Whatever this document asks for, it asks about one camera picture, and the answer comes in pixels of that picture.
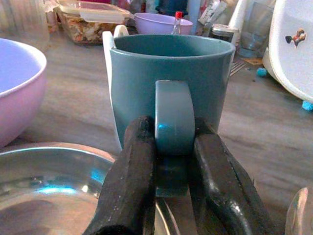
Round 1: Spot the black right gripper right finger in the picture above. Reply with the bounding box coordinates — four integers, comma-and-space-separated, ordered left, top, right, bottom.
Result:
187, 117, 272, 235

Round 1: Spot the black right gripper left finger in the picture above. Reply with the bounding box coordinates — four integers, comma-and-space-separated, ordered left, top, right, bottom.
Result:
83, 115, 157, 235

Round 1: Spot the teal ceramic mug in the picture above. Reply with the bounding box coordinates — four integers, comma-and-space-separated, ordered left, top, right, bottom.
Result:
109, 34, 236, 198

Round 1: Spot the clear glass object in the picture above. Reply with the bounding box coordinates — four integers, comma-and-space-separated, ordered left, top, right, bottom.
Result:
285, 187, 313, 235

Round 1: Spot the stainless steel plate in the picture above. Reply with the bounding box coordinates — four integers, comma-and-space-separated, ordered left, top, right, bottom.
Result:
0, 141, 180, 235

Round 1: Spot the white ceramic mug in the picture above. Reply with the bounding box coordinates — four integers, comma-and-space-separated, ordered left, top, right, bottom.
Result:
102, 24, 130, 150

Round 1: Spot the silver fork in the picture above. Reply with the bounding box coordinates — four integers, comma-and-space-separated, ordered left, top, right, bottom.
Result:
229, 60, 247, 77

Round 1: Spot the large lilac plastic bowl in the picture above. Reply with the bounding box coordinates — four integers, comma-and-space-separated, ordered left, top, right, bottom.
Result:
0, 38, 47, 148

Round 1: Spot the white dish with cartoon print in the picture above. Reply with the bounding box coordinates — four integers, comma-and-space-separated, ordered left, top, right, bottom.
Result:
262, 0, 313, 103

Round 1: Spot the dark jar with metal lid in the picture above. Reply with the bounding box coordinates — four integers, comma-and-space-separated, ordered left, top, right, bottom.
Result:
210, 23, 239, 45

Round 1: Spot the clear drinking glass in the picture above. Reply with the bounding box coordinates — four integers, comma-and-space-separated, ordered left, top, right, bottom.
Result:
238, 1, 274, 58

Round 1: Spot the small lilac plastic bowl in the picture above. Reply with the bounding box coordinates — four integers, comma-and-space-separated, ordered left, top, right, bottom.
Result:
134, 12, 194, 35

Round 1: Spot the clear lidded food container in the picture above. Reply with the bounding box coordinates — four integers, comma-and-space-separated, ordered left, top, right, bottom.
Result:
54, 0, 131, 45

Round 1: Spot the small red-capped glass bottle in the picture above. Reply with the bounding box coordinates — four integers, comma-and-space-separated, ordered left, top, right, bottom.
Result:
171, 11, 183, 35

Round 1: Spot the frosted ribbed plastic container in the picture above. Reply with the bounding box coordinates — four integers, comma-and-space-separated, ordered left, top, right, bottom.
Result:
0, 0, 50, 52

